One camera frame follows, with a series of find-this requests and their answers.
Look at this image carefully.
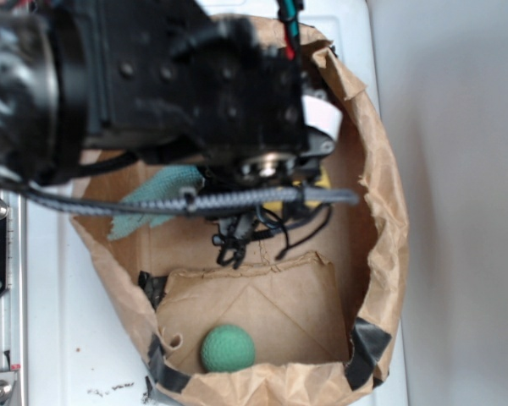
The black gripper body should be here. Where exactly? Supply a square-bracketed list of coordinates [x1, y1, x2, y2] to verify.
[84, 1, 334, 186]

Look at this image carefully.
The blue-green knitted cloth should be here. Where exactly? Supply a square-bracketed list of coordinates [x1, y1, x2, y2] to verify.
[107, 165, 206, 242]

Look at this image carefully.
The yellow sponge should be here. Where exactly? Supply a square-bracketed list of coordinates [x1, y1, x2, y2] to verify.
[263, 165, 332, 212]

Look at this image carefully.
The green textured ball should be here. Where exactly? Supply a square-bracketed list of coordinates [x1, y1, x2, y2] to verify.
[201, 325, 256, 372]

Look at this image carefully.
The grey braided cable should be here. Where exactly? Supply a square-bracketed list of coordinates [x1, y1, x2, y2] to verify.
[0, 179, 359, 217]

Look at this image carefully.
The aluminium extrusion rail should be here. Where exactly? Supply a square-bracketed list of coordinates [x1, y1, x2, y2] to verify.
[0, 190, 28, 405]

